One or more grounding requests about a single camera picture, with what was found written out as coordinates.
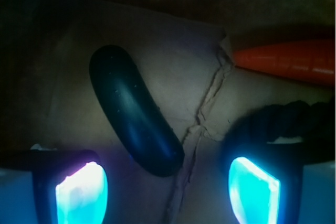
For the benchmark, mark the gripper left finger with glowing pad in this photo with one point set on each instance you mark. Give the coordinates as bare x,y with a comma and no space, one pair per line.
53,187

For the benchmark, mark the orange plastic carrot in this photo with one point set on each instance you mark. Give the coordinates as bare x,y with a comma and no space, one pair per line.
311,61

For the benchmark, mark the brown paper bag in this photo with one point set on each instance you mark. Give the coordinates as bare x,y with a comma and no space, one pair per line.
180,48

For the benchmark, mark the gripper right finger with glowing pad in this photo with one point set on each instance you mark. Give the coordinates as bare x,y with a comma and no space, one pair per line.
281,183

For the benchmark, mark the dark green plastic pickle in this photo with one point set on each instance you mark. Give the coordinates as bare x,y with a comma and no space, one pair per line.
132,112

